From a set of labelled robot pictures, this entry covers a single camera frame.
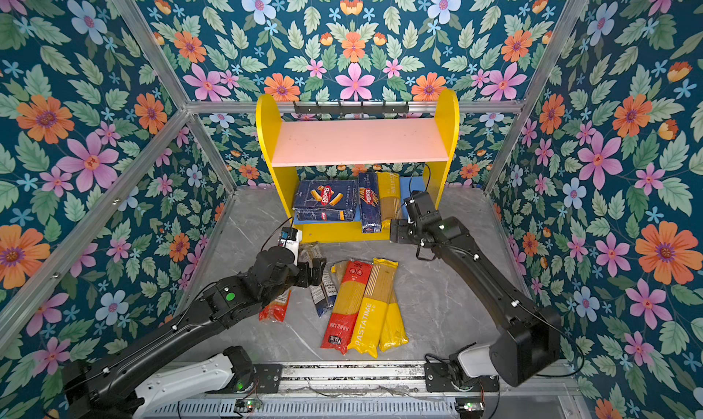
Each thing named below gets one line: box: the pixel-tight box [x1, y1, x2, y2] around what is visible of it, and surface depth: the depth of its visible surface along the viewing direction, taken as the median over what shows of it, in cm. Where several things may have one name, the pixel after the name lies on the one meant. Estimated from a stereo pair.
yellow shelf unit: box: [257, 89, 461, 244], surface depth 80 cm
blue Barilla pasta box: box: [292, 179, 358, 222], surface depth 91 cm
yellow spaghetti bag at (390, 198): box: [377, 171, 403, 234], surface depth 96 cm
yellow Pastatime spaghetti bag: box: [347, 257, 400, 359], surface depth 84 cm
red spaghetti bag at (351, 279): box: [320, 260, 373, 355], surface depth 85 cm
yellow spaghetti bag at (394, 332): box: [378, 289, 410, 352], surface depth 82 cm
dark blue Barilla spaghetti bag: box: [358, 171, 382, 234], surface depth 92 cm
